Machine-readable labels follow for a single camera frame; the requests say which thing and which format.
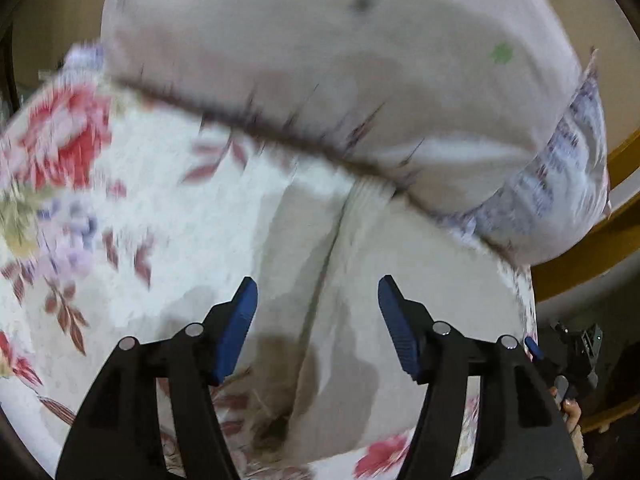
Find floral bed sheet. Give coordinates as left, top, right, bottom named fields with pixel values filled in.
left=1, top=51, right=536, bottom=479

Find pale pink pillow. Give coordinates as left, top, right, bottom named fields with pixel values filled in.
left=101, top=0, right=582, bottom=212

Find person's right hand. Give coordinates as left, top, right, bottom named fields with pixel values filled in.
left=549, top=375, right=593, bottom=479

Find blue patterned white pillow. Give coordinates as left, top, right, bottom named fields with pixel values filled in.
left=437, top=50, right=610, bottom=266

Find wooden bed frame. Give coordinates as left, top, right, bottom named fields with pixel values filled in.
left=533, top=133, right=639, bottom=418

